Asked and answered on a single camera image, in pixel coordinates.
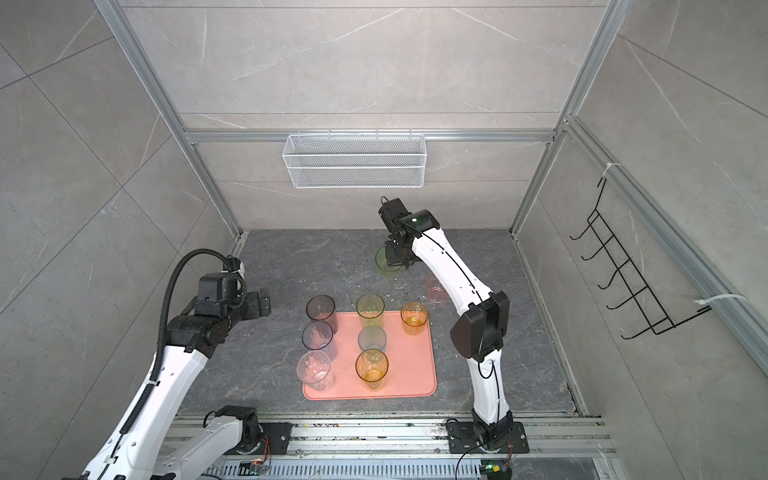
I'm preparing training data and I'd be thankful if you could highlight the green short glass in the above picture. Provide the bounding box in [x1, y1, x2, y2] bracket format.
[375, 247, 402, 278]

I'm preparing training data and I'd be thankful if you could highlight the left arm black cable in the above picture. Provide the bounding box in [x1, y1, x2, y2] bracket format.
[148, 248, 241, 382]

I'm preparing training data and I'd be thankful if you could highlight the amber tall glass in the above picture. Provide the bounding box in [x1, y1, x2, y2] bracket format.
[355, 349, 390, 390]

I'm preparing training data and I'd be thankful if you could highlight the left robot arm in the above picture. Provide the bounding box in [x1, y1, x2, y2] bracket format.
[80, 272, 271, 479]

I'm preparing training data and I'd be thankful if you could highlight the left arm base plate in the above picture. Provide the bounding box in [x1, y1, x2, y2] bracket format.
[226, 422, 293, 456]

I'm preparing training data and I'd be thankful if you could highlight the dark grey tall glass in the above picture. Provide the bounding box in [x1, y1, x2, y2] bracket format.
[305, 295, 338, 334]

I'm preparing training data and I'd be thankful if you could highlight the black wire hook rack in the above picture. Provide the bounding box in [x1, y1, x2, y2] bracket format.
[569, 178, 713, 341]

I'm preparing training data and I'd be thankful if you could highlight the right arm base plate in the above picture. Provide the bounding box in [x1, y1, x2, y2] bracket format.
[445, 419, 530, 454]

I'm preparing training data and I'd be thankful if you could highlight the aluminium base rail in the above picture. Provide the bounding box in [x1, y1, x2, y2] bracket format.
[116, 413, 619, 480]

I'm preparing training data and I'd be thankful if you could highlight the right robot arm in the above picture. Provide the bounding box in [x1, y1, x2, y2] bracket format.
[378, 197, 515, 449]

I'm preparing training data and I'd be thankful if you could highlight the blue tall glass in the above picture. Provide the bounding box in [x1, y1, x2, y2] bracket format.
[301, 321, 337, 362]

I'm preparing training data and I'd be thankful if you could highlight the white wire mesh basket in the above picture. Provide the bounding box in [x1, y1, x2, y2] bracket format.
[282, 133, 428, 189]

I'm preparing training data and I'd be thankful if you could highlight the yellow short glass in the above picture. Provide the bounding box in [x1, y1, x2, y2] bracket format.
[400, 301, 429, 336]

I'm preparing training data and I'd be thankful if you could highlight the green tall glass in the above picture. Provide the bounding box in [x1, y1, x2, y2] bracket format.
[356, 293, 385, 328]

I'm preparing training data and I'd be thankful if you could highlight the clear short glass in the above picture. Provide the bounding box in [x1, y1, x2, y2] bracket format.
[296, 350, 335, 391]

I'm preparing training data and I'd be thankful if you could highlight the teal tall glass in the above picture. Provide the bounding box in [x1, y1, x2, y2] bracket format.
[357, 325, 387, 352]

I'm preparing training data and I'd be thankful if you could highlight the pink plastic tray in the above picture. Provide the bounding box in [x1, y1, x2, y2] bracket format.
[302, 311, 437, 401]

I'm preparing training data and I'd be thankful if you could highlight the pink short glass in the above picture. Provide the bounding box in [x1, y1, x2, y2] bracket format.
[426, 273, 449, 303]

